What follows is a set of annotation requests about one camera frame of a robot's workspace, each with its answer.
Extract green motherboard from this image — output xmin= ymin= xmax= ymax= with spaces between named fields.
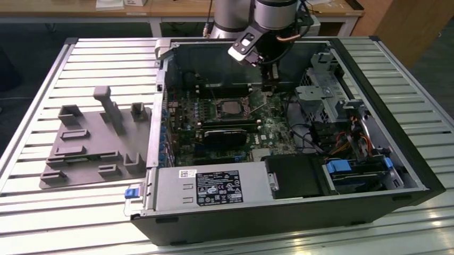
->
xmin=165 ymin=84 xmax=302 ymax=168

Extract black RAM stick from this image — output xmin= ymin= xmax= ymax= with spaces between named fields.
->
xmin=201 ymin=122 xmax=258 ymax=129
xmin=202 ymin=118 xmax=257 ymax=124

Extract wooden desk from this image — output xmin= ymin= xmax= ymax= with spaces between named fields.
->
xmin=0 ymin=0 xmax=366 ymax=38

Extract blue case latch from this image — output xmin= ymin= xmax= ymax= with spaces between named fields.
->
xmin=123 ymin=187 xmax=142 ymax=200

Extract hard disk in blue carrier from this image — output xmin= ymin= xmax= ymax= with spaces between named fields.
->
xmin=322 ymin=156 xmax=397 ymax=193

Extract CPU socket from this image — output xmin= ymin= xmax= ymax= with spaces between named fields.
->
xmin=213 ymin=97 xmax=249 ymax=119

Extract black graphics card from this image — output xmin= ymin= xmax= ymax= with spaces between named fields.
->
xmin=197 ymin=127 xmax=249 ymax=149

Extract wooden cabinet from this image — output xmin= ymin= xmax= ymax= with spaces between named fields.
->
xmin=354 ymin=0 xmax=454 ymax=69

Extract black open PC case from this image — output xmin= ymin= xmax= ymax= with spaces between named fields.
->
xmin=130 ymin=36 xmax=446 ymax=247

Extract orange and yellow wires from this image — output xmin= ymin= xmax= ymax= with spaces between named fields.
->
xmin=329 ymin=130 xmax=373 ymax=157

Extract black internal cables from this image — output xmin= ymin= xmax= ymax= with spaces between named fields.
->
xmin=289 ymin=122 xmax=331 ymax=155

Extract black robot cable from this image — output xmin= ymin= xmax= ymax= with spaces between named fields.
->
xmin=262 ymin=0 xmax=313 ymax=64

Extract metal disk bay cage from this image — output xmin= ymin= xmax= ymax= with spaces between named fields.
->
xmin=294 ymin=52 xmax=355 ymax=123

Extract silver power supply unit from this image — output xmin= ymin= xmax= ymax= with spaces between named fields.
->
xmin=142 ymin=161 xmax=277 ymax=217

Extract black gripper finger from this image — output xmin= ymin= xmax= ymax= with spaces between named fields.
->
xmin=271 ymin=63 xmax=281 ymax=88
xmin=261 ymin=63 xmax=273 ymax=92

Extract black drive box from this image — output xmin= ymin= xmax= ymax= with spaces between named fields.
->
xmin=261 ymin=155 xmax=337 ymax=200

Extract gray parts rack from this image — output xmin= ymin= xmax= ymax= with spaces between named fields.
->
xmin=39 ymin=86 xmax=154 ymax=191

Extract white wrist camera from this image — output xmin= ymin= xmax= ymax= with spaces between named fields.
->
xmin=227 ymin=31 xmax=266 ymax=66

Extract silver chipset heatsink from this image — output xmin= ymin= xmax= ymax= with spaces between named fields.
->
xmin=251 ymin=148 xmax=270 ymax=162

